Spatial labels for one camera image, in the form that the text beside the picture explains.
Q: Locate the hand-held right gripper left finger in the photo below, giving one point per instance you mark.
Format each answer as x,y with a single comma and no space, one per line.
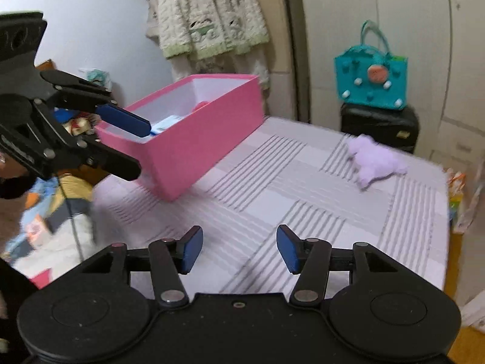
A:
191,250

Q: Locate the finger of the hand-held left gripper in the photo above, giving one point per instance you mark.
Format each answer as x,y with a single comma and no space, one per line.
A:
125,119
117,167

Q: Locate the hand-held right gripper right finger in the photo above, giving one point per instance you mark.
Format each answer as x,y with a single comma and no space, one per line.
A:
288,250

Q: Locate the blue wipes packet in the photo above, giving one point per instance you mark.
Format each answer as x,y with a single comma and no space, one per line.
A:
166,124

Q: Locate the pink cardboard box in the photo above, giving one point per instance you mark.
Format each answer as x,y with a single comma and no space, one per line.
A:
197,144

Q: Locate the white teal soft pack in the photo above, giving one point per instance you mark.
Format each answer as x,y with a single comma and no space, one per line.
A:
97,79

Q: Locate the person's left hand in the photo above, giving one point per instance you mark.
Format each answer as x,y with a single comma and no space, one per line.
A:
9,168

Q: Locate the yellow striped bedding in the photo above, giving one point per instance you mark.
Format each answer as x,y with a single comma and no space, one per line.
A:
77,187

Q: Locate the striped tablecloth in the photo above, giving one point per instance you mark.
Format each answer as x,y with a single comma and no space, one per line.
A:
303,204

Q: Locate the printed blanket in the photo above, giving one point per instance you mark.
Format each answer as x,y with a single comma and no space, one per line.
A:
49,231

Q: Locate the cream fleece pajama pants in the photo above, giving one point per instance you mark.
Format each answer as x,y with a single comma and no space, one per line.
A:
227,66

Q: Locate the purple plush toy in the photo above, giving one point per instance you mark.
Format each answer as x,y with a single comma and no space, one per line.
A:
375,163

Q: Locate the cream fleece pajama top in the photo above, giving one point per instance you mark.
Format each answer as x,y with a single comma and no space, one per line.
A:
212,11

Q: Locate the black suitcase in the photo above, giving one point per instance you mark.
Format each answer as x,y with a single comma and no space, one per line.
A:
379,129

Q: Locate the clear plastic bag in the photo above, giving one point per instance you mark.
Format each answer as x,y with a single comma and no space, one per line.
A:
460,201

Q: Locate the teal felt handbag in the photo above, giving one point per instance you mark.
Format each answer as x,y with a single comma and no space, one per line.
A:
373,79

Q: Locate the beige wardrobe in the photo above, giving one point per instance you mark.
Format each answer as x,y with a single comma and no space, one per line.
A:
398,7

